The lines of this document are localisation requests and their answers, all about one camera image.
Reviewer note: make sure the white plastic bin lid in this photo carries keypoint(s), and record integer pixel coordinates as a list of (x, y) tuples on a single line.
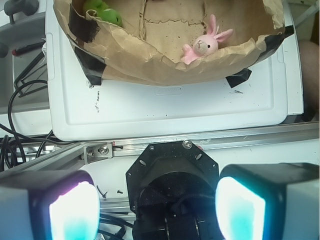
[(117, 109)]

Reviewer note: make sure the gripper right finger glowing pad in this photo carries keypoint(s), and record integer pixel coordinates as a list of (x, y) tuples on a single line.
[(278, 201)]

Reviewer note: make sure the aluminium extrusion rail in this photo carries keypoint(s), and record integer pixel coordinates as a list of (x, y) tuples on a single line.
[(293, 142)]

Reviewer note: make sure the brown paper bag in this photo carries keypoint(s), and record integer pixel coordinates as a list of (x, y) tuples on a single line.
[(147, 48)]

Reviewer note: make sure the black octagonal mount plate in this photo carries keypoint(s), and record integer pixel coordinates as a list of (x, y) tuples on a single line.
[(169, 171)]

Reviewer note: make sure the pink plush bunny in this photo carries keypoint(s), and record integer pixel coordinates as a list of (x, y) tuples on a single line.
[(205, 44)]

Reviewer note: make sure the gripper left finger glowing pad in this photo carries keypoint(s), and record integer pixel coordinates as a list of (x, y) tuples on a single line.
[(48, 205)]

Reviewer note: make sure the green plush frog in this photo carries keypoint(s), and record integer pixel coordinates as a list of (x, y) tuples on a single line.
[(101, 10)]

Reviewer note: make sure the metal corner bracket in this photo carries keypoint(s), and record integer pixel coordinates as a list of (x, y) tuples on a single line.
[(97, 151)]

